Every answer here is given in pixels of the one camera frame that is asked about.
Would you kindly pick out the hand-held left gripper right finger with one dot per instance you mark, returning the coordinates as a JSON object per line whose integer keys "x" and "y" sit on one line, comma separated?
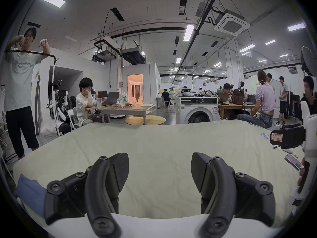
{"x": 221, "y": 182}

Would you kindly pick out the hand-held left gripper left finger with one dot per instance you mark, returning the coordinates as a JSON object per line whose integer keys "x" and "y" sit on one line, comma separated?
{"x": 97, "y": 182}

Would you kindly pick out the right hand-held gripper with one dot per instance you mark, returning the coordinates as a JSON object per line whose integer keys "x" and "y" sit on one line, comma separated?
{"x": 310, "y": 142}

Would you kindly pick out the person's right hand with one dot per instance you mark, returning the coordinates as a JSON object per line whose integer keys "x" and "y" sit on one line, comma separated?
{"x": 302, "y": 172}

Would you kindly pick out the phone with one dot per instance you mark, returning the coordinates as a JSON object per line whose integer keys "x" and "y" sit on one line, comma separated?
{"x": 293, "y": 161}

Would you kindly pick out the wooden table with bags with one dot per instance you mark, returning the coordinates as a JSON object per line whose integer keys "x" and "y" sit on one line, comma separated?
{"x": 235, "y": 103}

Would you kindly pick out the dark blue shirt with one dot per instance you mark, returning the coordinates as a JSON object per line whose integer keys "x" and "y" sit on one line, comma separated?
{"x": 31, "y": 194}

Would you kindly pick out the white folding chair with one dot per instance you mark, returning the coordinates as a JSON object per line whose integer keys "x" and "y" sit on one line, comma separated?
{"x": 73, "y": 118}

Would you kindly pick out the white washing machine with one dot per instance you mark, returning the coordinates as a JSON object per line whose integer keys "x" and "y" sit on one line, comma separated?
{"x": 195, "y": 109}

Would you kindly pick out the round low wooden table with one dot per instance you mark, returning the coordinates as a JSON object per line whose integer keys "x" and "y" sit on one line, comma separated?
{"x": 146, "y": 120}

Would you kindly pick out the round studio lamp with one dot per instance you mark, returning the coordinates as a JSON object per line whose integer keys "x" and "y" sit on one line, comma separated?
{"x": 309, "y": 61}

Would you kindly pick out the wooden table with laptops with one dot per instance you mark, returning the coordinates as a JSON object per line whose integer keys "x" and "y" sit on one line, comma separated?
{"x": 123, "y": 106}

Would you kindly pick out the white robot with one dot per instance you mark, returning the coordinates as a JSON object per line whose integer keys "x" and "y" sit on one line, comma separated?
{"x": 59, "y": 100}

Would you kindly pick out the black clothes rack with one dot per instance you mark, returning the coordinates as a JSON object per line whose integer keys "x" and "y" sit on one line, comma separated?
{"x": 37, "y": 53}

